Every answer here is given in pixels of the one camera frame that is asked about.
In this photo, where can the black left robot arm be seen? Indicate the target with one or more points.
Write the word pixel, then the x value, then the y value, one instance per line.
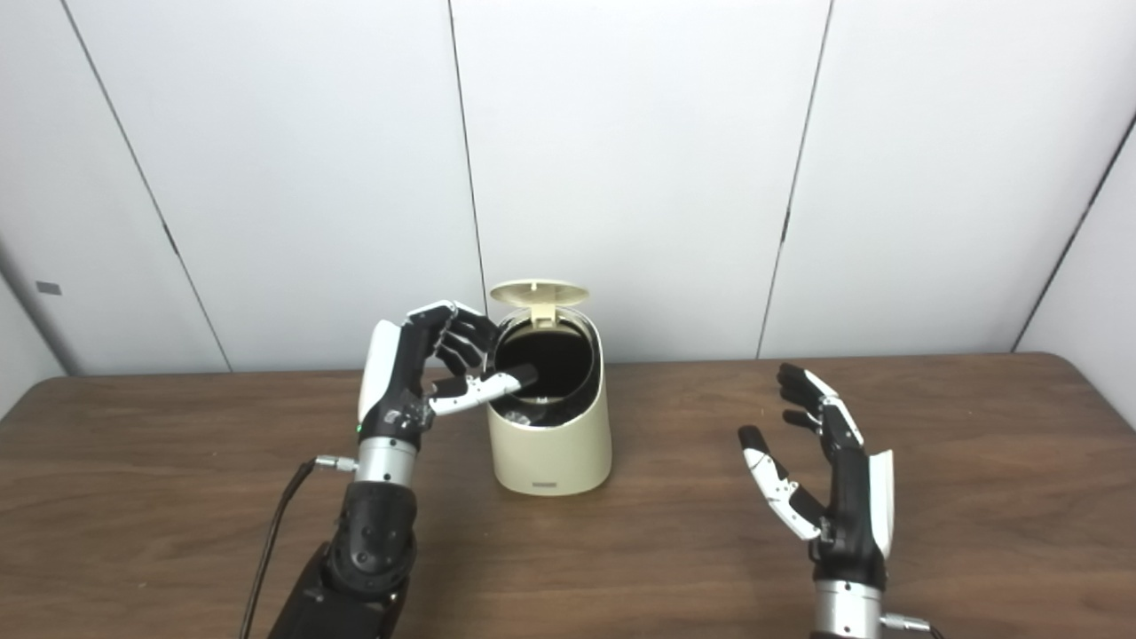
pixel 364 550

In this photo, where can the cream-colored bin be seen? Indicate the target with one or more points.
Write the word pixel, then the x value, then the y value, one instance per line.
pixel 552 453

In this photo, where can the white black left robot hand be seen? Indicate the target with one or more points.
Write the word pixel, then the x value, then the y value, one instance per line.
pixel 395 373

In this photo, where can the round cream bin lid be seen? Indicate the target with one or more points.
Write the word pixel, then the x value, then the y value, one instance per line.
pixel 537 293

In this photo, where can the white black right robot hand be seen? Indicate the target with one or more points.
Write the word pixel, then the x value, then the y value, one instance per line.
pixel 852 506

